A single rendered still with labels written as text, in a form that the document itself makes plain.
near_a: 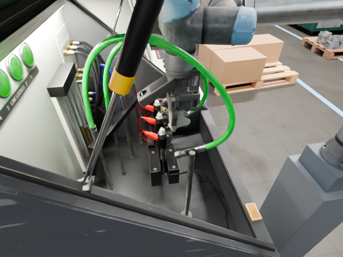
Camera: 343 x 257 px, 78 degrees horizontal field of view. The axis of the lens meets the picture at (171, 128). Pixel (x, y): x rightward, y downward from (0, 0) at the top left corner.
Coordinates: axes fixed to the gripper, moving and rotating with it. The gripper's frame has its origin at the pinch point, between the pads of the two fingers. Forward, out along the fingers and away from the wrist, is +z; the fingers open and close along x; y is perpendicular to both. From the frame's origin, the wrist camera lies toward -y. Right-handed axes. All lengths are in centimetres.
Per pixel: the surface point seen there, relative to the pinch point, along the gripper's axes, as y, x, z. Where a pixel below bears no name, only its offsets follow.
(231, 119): 10.7, -15.9, -14.7
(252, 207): 21.0, -21.1, 16.0
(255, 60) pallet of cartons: 139, 193, 69
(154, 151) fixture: -5.7, 4.6, 14.2
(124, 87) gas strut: -9.0, -32.7, -33.8
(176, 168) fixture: 1.1, -4.6, 14.2
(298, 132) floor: 157, 101, 113
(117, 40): -11.5, -5.9, -29.2
